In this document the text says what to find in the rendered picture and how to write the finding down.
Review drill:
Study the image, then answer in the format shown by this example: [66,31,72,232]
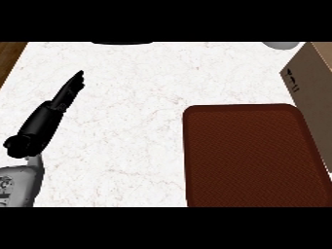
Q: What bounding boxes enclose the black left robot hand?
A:
[1,69,85,160]

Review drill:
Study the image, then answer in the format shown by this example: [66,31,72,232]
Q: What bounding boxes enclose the dark red tray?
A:
[181,103,332,208]

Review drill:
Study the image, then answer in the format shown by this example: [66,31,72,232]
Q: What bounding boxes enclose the brown cardboard box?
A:
[279,42,332,173]

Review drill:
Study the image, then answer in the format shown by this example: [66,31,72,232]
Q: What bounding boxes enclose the black round object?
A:
[90,41,153,46]

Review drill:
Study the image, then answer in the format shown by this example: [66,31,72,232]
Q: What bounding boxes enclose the grey round object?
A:
[261,41,301,51]

